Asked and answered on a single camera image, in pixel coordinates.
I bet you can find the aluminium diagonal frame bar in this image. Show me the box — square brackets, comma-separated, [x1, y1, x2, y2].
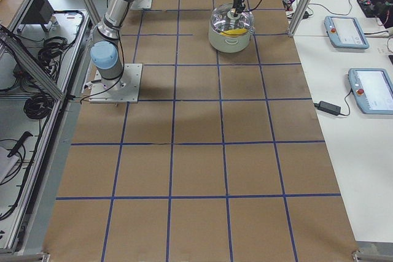
[1, 25, 65, 101]

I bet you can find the grey-white cooking pot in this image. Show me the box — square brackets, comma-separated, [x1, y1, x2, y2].
[208, 21, 254, 53]

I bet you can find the coiled black cable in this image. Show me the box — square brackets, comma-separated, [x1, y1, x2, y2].
[23, 93, 55, 120]

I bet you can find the blue teach pendant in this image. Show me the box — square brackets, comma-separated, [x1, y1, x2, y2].
[348, 68, 392, 115]
[324, 16, 369, 50]

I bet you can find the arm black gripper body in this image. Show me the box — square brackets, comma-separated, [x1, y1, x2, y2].
[233, 0, 246, 12]

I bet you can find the upper blue teach pendant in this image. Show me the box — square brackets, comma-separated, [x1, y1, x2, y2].
[324, 16, 369, 50]

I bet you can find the black power adapter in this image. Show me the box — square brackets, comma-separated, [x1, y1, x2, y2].
[314, 101, 341, 116]

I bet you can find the lower blue teach pendant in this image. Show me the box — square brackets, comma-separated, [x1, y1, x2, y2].
[348, 68, 392, 115]

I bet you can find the yellow corn cob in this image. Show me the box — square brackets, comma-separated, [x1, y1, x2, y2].
[220, 28, 248, 37]

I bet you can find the glass pot lid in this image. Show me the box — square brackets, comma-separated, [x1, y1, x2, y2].
[210, 3, 254, 34]

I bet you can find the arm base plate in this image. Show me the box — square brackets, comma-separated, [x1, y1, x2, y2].
[88, 63, 143, 103]
[129, 0, 153, 10]

